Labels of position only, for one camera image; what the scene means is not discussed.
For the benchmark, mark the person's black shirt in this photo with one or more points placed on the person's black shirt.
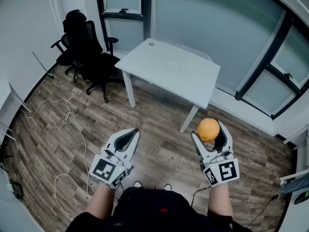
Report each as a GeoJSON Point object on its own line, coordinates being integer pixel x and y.
{"type": "Point", "coordinates": [154, 211]}

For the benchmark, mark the clear glass bowl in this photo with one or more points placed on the clear glass bowl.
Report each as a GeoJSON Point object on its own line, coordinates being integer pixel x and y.
{"type": "Point", "coordinates": [172, 66]}

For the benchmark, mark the black stand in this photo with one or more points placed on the black stand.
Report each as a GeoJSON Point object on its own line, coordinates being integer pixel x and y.
{"type": "Point", "coordinates": [3, 164]}

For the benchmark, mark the black mesh office chair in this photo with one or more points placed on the black mesh office chair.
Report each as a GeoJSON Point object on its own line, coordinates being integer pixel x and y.
{"type": "Point", "coordinates": [96, 66]}

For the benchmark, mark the person's left forearm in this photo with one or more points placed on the person's left forearm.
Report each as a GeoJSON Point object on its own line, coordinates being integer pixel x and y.
{"type": "Point", "coordinates": [100, 200]}

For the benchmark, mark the person's white shoe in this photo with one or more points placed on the person's white shoe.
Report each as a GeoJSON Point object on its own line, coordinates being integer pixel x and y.
{"type": "Point", "coordinates": [137, 184]}
{"type": "Point", "coordinates": [167, 186]}

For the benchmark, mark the dark green bundle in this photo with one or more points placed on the dark green bundle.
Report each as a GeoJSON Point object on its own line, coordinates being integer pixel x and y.
{"type": "Point", "coordinates": [17, 190]}

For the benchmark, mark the white table with grommet hole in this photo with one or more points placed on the white table with grommet hole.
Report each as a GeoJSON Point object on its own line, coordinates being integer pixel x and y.
{"type": "Point", "coordinates": [154, 62]}

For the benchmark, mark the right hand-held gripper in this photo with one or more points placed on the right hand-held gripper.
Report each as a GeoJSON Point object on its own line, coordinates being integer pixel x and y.
{"type": "Point", "coordinates": [228, 170]}

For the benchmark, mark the person's right white shoe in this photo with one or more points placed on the person's right white shoe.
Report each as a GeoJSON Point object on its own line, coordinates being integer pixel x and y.
{"type": "Point", "coordinates": [167, 186]}

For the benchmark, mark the person's right forearm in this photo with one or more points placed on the person's right forearm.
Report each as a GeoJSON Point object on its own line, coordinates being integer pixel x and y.
{"type": "Point", "coordinates": [220, 199]}

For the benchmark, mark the person's left white shoe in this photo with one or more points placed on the person's left white shoe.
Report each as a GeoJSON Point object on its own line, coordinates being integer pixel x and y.
{"type": "Point", "coordinates": [137, 184]}

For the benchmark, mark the golden brown round fruit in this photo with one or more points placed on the golden brown round fruit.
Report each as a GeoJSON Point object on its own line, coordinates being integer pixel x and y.
{"type": "Point", "coordinates": [208, 130]}

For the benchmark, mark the black office chair with headrest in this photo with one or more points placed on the black office chair with headrest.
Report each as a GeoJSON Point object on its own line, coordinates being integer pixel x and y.
{"type": "Point", "coordinates": [70, 45]}

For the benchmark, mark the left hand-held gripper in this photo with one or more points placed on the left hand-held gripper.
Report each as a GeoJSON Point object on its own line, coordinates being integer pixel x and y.
{"type": "Point", "coordinates": [103, 169]}

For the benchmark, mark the white side table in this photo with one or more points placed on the white side table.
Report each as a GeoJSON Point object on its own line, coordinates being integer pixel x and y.
{"type": "Point", "coordinates": [9, 98]}
{"type": "Point", "coordinates": [300, 139]}

